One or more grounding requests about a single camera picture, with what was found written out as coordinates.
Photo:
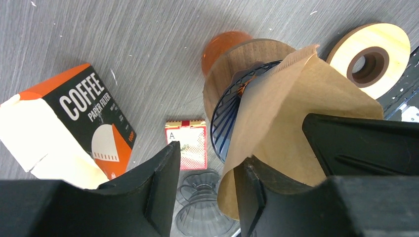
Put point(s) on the coffee paper filter box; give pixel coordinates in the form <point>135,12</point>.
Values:
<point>68,128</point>

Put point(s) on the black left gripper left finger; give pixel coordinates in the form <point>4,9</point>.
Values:
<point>139,203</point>

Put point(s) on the amber glass carafe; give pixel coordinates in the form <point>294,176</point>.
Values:
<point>220,44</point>

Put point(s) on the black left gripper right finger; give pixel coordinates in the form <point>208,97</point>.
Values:
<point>271,204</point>

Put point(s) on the dark smoky glass dripper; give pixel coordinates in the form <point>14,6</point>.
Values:
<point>200,215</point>

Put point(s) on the blue ribbed dripper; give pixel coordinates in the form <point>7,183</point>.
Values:
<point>226,110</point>

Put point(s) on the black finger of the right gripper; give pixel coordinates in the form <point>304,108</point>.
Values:
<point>351,146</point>

